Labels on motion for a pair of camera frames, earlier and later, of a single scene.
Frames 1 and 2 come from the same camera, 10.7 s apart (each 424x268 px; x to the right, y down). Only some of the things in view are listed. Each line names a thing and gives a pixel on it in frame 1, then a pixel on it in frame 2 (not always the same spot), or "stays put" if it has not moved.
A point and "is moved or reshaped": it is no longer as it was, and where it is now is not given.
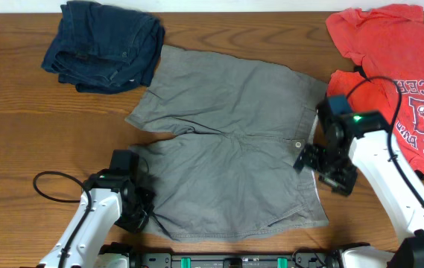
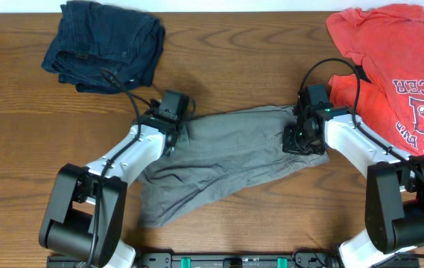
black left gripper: x=135 y=222 -> x=179 y=126
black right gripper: x=341 y=183 -> x=289 y=146
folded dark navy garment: x=103 y=48 stays put
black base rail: x=323 y=260 stays put
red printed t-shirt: x=402 y=75 stays put
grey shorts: x=232 y=175 is moved or reshaped
